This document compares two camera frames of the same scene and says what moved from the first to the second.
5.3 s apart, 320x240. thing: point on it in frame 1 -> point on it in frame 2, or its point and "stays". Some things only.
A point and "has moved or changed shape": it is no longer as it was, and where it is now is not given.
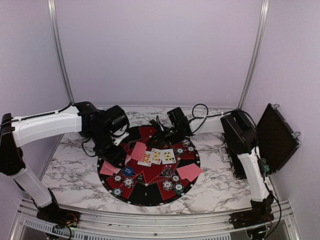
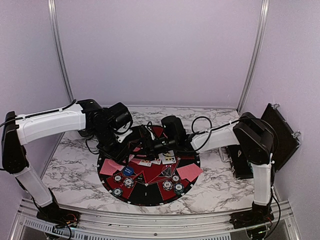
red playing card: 139,151 has moved or changed shape
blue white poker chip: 179,188 stays
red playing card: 190,172 stays
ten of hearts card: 146,160 stays
